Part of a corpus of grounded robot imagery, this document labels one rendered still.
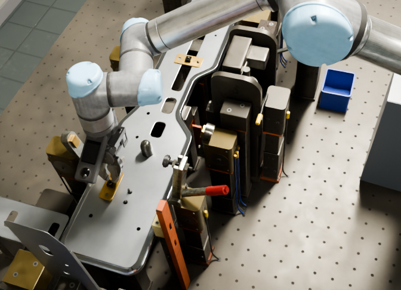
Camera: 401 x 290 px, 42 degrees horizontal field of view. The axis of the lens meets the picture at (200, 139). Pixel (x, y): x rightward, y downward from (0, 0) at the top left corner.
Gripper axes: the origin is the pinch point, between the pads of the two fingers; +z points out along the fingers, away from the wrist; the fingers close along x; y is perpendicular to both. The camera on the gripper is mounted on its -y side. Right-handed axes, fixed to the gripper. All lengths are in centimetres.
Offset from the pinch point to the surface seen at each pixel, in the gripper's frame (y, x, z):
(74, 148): 3.7, 10.6, -4.9
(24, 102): 41, 60, 29
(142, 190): 1.4, -8.1, 3.0
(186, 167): -2.3, -22.8, -17.2
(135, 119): 22.0, 2.6, 0.9
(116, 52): 40.2, 15.7, -5.6
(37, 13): 157, 141, 87
